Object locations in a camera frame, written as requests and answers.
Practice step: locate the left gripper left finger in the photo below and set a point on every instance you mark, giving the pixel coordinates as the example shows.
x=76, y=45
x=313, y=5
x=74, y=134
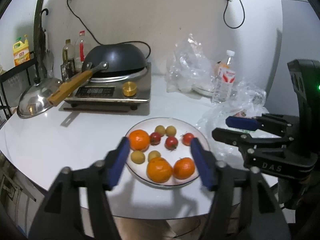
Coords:
x=59, y=216

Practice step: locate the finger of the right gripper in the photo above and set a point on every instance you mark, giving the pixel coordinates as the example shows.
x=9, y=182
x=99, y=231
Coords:
x=232, y=138
x=243, y=123

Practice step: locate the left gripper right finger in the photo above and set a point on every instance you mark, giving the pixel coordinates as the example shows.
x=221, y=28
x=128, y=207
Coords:
x=260, y=215

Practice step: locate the orange mandarin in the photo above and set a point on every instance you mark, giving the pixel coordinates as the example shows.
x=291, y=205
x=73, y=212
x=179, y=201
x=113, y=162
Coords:
x=139, y=140
x=159, y=170
x=183, y=168

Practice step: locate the yellow green longan fruit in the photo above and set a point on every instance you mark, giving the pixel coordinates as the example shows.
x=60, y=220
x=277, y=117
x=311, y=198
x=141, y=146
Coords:
x=170, y=131

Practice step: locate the yellow green longan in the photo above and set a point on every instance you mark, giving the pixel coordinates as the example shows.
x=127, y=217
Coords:
x=138, y=157
x=153, y=154
x=160, y=129

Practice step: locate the orange mandarin front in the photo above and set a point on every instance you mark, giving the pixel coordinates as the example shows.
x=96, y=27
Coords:
x=159, y=170

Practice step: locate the crumpled bag right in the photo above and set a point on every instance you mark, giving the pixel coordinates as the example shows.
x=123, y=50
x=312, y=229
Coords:
x=247, y=94

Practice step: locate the printed clear plastic bag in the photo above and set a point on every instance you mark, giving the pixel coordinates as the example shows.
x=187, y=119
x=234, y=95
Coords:
x=216, y=118

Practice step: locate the clear water bottle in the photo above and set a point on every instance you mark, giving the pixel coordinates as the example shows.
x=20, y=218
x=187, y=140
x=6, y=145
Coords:
x=224, y=79

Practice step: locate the white dish under bag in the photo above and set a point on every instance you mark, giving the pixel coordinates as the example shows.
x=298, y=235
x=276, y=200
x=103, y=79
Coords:
x=203, y=92

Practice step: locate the large orange at back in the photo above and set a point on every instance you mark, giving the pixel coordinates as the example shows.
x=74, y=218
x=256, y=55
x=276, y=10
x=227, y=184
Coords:
x=221, y=64

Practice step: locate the crumpled clear plastic bag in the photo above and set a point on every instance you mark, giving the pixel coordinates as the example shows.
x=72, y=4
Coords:
x=187, y=66

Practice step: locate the white round plate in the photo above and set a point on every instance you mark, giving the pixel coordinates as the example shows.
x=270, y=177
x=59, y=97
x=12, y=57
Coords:
x=182, y=151

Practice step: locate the grey refrigerator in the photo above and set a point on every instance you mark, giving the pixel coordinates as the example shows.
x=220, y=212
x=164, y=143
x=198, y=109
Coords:
x=298, y=39

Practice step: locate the steel induction cooker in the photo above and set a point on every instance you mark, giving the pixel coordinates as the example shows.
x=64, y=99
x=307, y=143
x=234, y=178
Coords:
x=113, y=94

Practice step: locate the steel pot lid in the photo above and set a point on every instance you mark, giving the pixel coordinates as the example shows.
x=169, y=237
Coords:
x=34, y=100

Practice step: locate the dark vertical pipe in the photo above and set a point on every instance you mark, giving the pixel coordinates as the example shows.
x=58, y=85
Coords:
x=39, y=40

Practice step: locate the black metal shelf rack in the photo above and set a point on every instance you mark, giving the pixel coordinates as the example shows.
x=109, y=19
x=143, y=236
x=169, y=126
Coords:
x=13, y=83

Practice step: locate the oil bottle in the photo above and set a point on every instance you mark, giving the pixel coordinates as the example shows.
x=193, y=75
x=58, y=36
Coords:
x=68, y=67

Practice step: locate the yellow detergent bottle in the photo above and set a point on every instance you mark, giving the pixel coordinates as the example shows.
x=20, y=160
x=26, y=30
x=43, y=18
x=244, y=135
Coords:
x=21, y=51

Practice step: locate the red label sauce bottle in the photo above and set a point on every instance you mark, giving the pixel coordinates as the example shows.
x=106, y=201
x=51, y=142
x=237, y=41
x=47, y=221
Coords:
x=82, y=48

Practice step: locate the black wok with wooden handle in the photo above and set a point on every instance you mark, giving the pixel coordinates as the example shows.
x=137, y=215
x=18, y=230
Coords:
x=107, y=59

